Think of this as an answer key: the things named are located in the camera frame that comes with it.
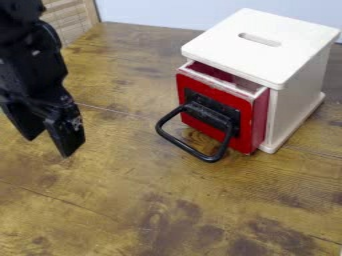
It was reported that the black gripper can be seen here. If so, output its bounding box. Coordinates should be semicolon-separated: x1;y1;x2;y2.
0;20;85;158

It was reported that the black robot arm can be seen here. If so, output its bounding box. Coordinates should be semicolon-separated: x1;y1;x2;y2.
0;0;85;157

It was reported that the red drawer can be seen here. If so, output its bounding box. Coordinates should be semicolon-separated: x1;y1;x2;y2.
176;61;269;154

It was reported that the white wooden cabinet box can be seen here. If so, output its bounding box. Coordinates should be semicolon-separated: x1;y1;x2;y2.
180;8;340;154

